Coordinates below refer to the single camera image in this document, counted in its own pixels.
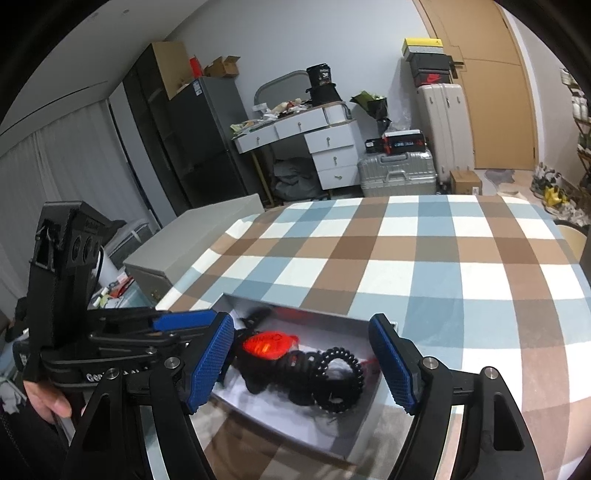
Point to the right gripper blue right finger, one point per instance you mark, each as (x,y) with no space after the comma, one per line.
(399,361)

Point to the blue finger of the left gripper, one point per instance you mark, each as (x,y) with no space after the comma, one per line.
(183,320)

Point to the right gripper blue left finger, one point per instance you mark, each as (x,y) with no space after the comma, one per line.
(204,358)

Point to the red China pin badge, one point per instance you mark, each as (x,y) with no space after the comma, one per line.
(270,345)

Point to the large black claw clip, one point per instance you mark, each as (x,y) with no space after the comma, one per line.
(292,373)

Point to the left hand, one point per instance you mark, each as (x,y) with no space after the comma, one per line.
(49,401)

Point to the black cat hair clip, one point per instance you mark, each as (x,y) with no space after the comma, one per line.
(255,317)

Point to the grey left bedside cabinet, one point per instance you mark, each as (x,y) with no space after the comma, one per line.
(161,261)

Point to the silver grey open box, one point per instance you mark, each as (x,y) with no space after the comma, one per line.
(349,390)

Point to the plaid checkered tablecloth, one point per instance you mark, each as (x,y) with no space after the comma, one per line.
(474,281)

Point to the silver aluminium suitcase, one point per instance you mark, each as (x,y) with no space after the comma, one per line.
(409,173)

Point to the small cardboard box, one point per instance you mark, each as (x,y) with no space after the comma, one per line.
(466,182)

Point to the black tall shelf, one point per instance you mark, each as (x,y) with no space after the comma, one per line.
(148,100)

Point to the dark grey refrigerator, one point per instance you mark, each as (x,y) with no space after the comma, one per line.
(212,169)

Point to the black red box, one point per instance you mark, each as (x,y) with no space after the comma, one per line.
(404,141)

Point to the white upright suitcase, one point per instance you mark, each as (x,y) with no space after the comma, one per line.
(446,125)

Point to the green black flower bouquet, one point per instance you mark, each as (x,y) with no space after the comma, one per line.
(375,106)

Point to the black hat box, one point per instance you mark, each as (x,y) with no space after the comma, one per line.
(322,90)

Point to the stacked shoe boxes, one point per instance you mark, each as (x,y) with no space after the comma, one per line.
(428,61)

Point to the wooden door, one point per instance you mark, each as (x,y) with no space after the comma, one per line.
(490,70)

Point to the wooden shoe rack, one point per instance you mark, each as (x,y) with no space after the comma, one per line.
(580,107)

